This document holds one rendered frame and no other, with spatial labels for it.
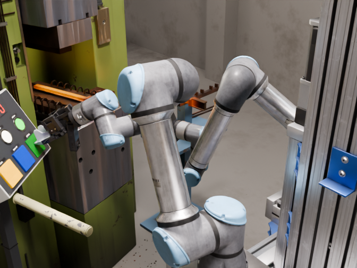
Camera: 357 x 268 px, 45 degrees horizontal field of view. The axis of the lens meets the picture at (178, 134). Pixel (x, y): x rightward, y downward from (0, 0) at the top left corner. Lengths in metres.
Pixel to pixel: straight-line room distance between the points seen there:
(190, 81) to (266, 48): 3.70
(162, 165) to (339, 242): 0.48
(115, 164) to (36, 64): 0.69
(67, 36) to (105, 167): 0.67
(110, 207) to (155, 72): 1.33
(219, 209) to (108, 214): 1.22
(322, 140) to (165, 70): 0.42
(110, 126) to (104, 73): 0.91
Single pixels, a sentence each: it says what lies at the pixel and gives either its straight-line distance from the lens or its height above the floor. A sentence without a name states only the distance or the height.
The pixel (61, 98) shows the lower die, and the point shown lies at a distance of 2.13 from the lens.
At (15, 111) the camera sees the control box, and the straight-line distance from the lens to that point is 1.68.
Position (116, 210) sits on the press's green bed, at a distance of 2.38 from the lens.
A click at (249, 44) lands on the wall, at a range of 4.97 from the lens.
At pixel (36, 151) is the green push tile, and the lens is 1.66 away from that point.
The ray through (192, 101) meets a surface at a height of 0.94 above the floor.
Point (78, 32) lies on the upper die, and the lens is 1.96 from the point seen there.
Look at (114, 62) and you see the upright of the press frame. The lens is 2.38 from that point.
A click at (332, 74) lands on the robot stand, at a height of 1.45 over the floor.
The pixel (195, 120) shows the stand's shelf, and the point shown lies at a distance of 2.58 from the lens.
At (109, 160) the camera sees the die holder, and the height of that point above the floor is 0.67.
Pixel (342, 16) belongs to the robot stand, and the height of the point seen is 1.57.
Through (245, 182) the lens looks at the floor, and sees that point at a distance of 3.26.
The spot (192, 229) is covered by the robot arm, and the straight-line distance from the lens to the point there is 1.14.
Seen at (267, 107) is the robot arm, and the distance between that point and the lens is 1.60.
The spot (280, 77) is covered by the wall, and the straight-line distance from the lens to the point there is 4.76.
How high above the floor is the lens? 1.76
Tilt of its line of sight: 27 degrees down
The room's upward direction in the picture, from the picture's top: straight up
